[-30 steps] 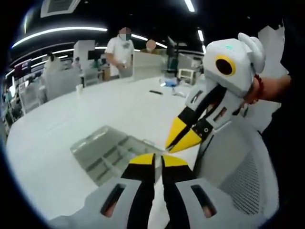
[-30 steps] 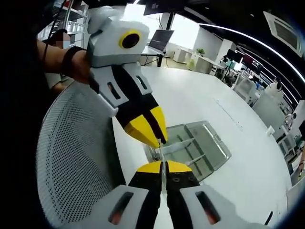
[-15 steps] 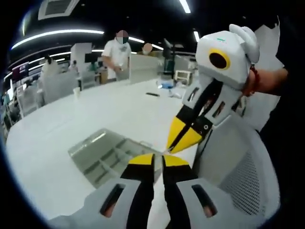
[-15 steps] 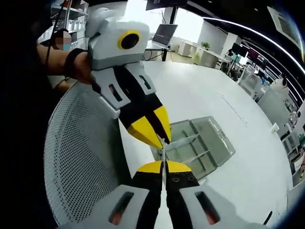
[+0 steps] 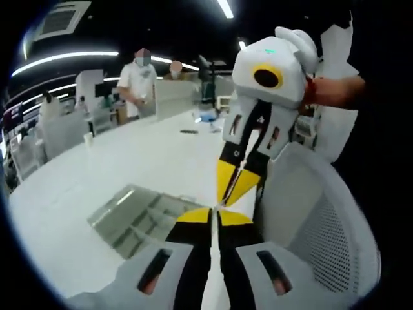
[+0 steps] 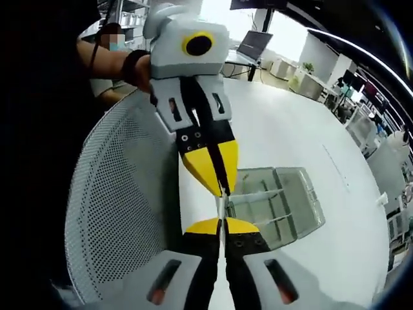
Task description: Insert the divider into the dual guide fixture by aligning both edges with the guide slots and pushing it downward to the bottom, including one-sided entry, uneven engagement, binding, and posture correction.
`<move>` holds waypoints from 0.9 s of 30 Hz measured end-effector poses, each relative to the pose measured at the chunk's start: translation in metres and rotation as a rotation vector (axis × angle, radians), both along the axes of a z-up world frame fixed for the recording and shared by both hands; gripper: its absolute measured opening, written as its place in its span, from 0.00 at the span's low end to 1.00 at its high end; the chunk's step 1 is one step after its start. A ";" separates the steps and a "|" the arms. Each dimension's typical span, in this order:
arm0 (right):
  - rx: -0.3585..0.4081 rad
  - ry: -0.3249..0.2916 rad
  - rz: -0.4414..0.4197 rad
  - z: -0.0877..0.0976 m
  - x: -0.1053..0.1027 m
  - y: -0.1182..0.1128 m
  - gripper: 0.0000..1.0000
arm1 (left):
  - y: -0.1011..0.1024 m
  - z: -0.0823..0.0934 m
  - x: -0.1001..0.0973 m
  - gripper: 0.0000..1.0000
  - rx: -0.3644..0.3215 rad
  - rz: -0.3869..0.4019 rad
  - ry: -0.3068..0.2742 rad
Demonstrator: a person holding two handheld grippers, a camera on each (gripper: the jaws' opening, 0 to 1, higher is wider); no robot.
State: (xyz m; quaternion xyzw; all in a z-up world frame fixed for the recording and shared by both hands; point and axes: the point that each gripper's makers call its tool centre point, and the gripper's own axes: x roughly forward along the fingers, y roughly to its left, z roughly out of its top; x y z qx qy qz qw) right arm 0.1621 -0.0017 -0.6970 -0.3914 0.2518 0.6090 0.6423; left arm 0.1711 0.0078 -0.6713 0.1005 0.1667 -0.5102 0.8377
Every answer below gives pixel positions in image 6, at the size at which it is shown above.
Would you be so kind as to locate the wall screen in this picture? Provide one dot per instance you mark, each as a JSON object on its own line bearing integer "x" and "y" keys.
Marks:
{"x": 374, "y": 93}

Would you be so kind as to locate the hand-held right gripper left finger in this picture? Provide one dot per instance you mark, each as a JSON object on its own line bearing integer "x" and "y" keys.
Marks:
{"x": 180, "y": 277}

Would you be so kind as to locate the green potted plant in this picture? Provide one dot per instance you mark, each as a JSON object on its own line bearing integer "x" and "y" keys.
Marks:
{"x": 308, "y": 67}

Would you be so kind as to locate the white mesh office chair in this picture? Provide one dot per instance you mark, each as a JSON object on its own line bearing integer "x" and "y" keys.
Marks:
{"x": 122, "y": 181}

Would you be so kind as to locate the white low cabinet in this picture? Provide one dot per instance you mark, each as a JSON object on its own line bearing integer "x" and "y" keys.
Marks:
{"x": 306, "y": 84}

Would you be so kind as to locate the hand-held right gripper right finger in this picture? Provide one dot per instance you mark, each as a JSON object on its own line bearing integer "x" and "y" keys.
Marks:
{"x": 264, "y": 277}

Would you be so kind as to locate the storage shelf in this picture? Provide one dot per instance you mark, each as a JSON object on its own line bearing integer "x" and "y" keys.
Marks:
{"x": 132, "y": 19}

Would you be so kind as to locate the clear plastic divider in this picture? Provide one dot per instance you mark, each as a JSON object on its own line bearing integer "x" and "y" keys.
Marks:
{"x": 221, "y": 206}

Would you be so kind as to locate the ceiling light strip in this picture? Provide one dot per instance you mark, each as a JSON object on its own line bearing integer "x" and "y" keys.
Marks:
{"x": 364, "y": 51}

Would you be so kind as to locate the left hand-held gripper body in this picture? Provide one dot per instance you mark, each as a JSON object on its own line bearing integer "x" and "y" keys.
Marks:
{"x": 190, "y": 61}

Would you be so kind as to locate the person's left hand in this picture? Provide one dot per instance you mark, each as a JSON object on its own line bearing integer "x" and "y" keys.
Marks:
{"x": 138, "y": 69}

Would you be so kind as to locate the person's black shirt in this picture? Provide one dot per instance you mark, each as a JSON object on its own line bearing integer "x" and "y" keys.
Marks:
{"x": 48, "y": 129}

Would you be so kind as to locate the clear plastic guide fixture box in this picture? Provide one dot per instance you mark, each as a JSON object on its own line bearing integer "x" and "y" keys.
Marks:
{"x": 277, "y": 206}

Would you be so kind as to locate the black laptop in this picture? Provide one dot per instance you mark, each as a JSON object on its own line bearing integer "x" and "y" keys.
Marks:
{"x": 255, "y": 45}

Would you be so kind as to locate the black laptop stand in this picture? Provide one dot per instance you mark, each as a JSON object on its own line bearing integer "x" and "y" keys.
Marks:
{"x": 245, "y": 69}

